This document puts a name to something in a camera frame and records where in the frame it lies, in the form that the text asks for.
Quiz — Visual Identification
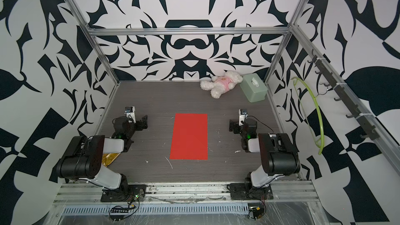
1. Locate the white plush teddy bear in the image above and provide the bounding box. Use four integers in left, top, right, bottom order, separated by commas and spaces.
200, 70, 243, 99

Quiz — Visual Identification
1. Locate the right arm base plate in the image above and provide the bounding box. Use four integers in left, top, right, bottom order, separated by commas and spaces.
227, 183, 274, 201

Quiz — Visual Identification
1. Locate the green tissue box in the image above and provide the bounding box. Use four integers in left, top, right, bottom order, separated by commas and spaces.
240, 74, 268, 103

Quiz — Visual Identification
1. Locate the aluminium frame crossbar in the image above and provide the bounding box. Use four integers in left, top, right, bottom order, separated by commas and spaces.
88, 27, 289, 36

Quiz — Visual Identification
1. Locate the black hook rail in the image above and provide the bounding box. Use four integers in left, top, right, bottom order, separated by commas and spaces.
309, 50, 380, 140

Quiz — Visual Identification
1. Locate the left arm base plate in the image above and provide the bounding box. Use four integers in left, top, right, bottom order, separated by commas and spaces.
101, 184, 147, 203

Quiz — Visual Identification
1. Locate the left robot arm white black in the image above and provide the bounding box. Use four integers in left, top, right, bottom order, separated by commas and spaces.
56, 115, 148, 193

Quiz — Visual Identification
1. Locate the small black connector box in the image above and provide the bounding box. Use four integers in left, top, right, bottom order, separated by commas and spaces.
247, 206, 265, 220

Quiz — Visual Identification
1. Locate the white slotted cable duct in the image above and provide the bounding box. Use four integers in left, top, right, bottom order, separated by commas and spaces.
62, 203, 250, 216

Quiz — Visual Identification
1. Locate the yellow snack packet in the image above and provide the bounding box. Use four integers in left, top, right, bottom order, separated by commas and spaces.
102, 153, 120, 167

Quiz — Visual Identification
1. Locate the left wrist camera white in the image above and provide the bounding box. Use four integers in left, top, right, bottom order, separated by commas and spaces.
125, 106, 136, 123

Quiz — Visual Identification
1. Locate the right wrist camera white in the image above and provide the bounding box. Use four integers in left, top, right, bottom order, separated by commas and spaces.
239, 109, 248, 126

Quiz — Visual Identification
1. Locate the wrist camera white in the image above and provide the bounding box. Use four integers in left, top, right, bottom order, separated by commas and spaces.
239, 109, 248, 126
125, 106, 136, 123

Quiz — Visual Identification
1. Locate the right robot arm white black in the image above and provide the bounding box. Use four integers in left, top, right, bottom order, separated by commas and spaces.
229, 118, 301, 190

